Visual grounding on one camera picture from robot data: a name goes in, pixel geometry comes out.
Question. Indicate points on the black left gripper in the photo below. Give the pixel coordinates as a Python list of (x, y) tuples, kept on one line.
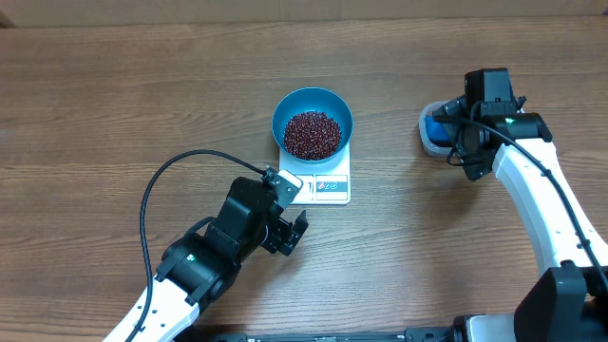
[(286, 236)]

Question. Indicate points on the red beans scooped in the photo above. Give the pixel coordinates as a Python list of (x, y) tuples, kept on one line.
[(312, 136)]

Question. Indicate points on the blue plastic measuring scoop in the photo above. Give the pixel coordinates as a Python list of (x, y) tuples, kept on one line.
[(436, 133)]

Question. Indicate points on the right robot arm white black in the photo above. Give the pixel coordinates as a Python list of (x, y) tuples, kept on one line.
[(569, 301)]

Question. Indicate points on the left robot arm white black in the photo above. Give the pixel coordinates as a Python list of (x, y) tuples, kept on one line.
[(202, 265)]

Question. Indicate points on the white digital kitchen scale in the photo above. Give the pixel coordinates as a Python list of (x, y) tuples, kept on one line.
[(324, 183)]

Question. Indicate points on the teal blue bowl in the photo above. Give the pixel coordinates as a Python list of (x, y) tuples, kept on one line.
[(312, 99)]

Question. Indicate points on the clear plastic bean container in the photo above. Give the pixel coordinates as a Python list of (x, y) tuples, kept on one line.
[(432, 149)]

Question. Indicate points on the black rail at table edge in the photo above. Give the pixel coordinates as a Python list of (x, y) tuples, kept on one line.
[(425, 334)]

